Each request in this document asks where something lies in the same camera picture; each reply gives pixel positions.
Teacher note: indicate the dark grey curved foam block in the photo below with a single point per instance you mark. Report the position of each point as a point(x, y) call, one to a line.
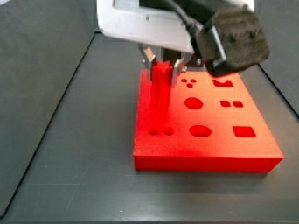
point(171, 55)

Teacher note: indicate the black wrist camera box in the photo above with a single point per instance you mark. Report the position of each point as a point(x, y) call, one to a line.
point(233, 42)

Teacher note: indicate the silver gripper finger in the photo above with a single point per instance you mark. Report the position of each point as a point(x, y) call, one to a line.
point(149, 58)
point(181, 66)

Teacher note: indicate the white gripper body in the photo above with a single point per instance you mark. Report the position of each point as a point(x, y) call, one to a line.
point(149, 21)

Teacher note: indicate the red star prism peg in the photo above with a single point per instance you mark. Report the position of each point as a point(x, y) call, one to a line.
point(161, 93)

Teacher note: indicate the red shape sorter block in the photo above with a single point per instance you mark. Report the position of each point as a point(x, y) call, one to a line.
point(214, 131)

